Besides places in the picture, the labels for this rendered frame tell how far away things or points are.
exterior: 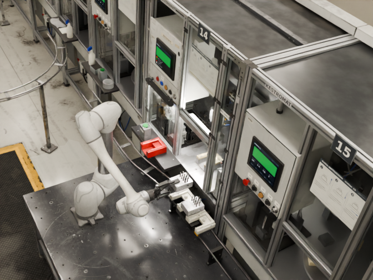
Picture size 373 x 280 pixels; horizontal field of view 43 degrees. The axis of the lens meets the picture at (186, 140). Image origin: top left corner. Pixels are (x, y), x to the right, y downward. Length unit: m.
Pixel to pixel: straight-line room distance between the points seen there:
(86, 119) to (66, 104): 2.74
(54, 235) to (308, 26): 2.11
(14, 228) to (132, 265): 1.48
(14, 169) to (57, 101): 1.15
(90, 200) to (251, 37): 1.48
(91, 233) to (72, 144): 1.87
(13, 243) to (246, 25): 2.57
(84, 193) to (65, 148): 1.82
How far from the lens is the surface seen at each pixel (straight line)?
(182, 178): 3.17
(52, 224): 3.44
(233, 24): 2.94
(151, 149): 3.52
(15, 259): 4.15
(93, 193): 3.26
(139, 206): 2.84
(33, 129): 5.30
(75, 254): 3.26
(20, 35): 7.06
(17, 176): 4.77
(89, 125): 2.89
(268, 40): 2.83
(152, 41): 3.40
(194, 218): 3.19
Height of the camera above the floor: 3.29
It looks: 40 degrees down
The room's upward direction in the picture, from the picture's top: 6 degrees clockwise
